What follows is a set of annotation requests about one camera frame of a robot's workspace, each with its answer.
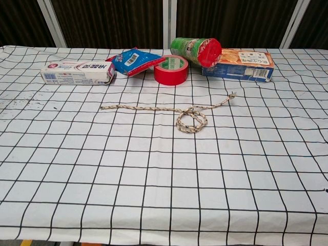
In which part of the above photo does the beige braided rope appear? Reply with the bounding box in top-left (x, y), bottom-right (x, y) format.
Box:
top-left (100, 92), bottom-right (237, 134)

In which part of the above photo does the red tape roll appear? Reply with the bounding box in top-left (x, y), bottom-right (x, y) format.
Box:
top-left (153, 54), bottom-right (190, 87)

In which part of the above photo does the white black-checked tablecloth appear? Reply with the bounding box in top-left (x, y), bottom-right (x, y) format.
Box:
top-left (0, 45), bottom-right (328, 243)

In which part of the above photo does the blue snack bag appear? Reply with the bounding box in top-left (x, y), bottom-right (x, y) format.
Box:
top-left (105, 47), bottom-right (167, 77)

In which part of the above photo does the green chip can red lid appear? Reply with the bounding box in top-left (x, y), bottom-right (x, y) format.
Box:
top-left (170, 37), bottom-right (222, 69)

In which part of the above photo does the orange and blue cracker box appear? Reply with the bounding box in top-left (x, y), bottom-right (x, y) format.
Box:
top-left (201, 48), bottom-right (275, 83)

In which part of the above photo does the white toothpaste box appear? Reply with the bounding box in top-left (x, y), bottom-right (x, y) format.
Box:
top-left (40, 60), bottom-right (117, 86)

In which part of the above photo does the grey metal partition post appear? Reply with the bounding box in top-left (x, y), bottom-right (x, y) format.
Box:
top-left (162, 0), bottom-right (177, 49)
top-left (279, 0), bottom-right (312, 49)
top-left (36, 0), bottom-right (68, 48)

